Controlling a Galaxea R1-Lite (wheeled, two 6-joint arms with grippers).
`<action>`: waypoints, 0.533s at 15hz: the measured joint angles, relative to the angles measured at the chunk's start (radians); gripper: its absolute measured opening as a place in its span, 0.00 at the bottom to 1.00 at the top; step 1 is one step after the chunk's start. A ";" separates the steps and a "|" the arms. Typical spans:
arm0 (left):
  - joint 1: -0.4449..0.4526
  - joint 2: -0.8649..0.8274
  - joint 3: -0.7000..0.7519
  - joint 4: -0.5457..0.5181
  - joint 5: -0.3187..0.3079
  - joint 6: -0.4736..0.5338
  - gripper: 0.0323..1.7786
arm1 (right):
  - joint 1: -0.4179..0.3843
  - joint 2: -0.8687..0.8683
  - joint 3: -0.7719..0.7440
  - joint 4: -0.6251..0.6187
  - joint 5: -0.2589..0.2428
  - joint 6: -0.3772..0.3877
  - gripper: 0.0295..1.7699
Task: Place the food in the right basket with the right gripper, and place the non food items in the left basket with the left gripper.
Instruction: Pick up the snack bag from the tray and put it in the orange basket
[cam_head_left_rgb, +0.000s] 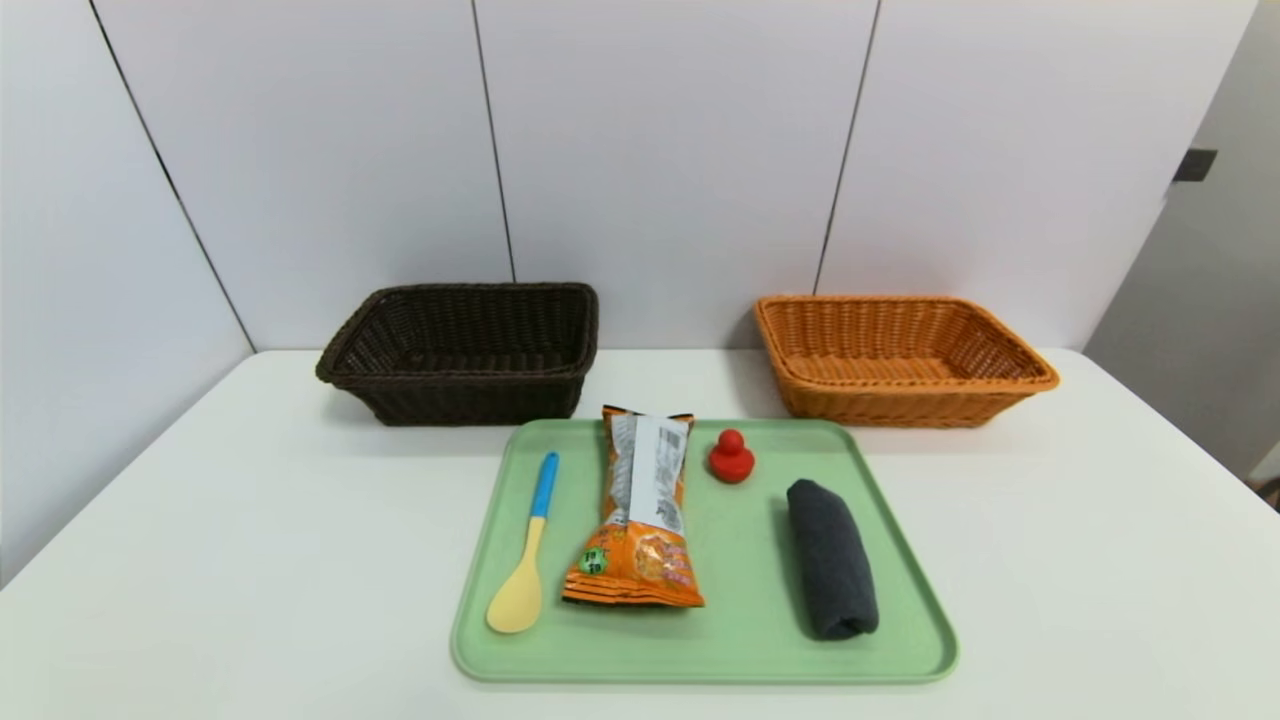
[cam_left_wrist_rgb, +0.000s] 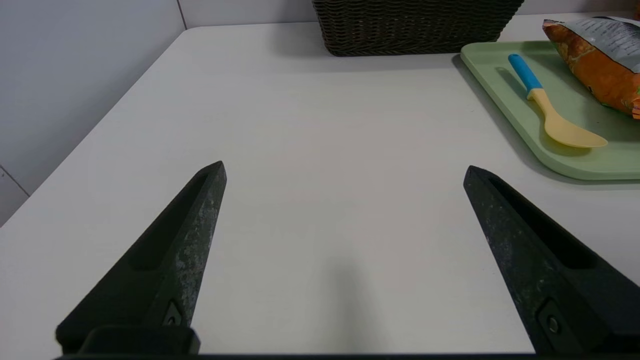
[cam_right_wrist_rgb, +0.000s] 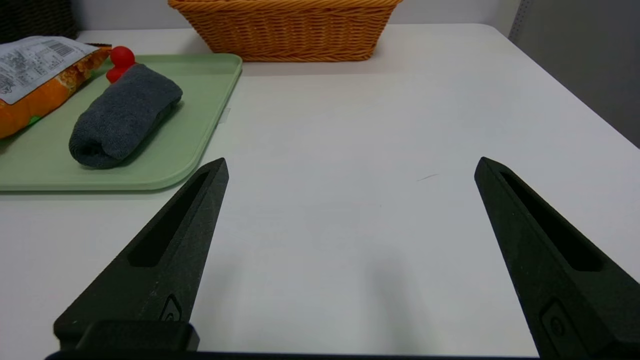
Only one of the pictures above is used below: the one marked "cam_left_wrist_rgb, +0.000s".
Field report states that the dark brown wicker basket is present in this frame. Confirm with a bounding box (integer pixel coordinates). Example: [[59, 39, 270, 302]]
[[311, 0, 525, 57]]

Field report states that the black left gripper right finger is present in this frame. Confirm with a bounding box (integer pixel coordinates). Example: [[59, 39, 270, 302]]
[[463, 165, 640, 356]]

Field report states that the light green plastic tray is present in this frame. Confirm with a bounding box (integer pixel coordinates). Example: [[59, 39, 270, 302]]
[[460, 41, 640, 181]]

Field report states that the orange and silver snack bag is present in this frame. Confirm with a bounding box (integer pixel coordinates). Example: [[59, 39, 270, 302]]
[[542, 16, 640, 120]]

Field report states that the yellow spoon with blue handle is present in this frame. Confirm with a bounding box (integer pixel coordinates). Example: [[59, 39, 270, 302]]
[[508, 53, 609, 149]]

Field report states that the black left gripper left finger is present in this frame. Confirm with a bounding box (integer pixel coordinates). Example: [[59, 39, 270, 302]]
[[55, 161, 227, 356]]

